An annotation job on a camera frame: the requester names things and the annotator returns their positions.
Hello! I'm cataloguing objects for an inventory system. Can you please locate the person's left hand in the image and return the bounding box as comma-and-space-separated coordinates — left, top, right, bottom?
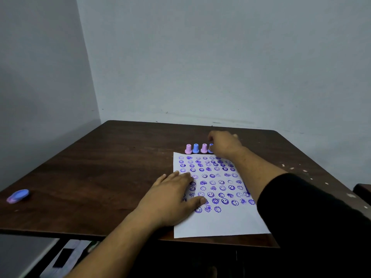
134, 170, 207, 229

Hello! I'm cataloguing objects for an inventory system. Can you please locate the person's right hand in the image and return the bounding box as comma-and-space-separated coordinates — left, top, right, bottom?
207, 130, 244, 160

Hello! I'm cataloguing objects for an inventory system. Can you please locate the white paper with purple prints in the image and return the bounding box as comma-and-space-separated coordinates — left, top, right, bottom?
173, 152, 272, 239

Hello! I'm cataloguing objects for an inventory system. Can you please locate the person's left forearm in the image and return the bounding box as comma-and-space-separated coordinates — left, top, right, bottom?
65, 210, 163, 278

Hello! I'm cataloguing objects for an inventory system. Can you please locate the person's right forearm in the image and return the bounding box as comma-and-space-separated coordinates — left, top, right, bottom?
230, 146, 288, 203

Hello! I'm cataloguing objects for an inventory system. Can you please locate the person's black right sleeve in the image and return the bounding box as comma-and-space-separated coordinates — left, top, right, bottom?
256, 173, 371, 278

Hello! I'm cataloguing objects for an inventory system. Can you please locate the dark wooden chair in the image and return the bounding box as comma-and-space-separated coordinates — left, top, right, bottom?
353, 183, 371, 206

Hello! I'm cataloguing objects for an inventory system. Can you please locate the purple oval cap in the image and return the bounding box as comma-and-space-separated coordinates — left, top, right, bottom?
6, 189, 30, 205

